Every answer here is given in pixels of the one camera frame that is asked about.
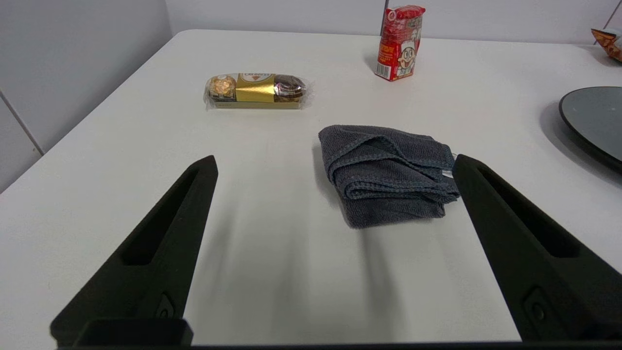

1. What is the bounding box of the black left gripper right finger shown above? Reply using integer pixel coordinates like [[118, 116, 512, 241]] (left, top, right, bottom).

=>
[[452, 154, 622, 343]]

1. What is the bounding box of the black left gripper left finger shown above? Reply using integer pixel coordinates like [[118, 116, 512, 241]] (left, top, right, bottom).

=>
[[50, 155, 219, 347]]

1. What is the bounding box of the red milk carton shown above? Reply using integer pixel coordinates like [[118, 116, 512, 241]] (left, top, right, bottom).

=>
[[374, 5, 426, 82]]

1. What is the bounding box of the dark grey round plate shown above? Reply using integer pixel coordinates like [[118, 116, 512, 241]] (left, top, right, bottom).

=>
[[558, 87, 622, 173]]

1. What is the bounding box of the dark grey folded towel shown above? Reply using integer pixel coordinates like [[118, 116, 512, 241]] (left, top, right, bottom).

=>
[[318, 124, 461, 229]]

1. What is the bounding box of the gold chocolate ball pack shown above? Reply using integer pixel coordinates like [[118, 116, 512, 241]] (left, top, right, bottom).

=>
[[204, 72, 314, 110]]

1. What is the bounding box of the orange snack bag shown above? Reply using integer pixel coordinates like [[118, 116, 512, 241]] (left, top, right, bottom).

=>
[[591, 28, 622, 62]]

